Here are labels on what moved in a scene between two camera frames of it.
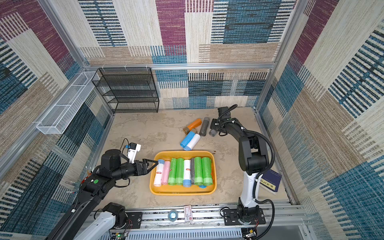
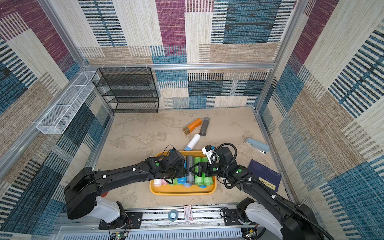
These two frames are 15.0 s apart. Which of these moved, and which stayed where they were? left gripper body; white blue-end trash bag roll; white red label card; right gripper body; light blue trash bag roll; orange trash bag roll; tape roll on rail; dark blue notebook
Moved: left gripper body; light blue trash bag roll; right gripper body
Stayed: tape roll on rail; dark blue notebook; orange trash bag roll; white blue-end trash bag roll; white red label card
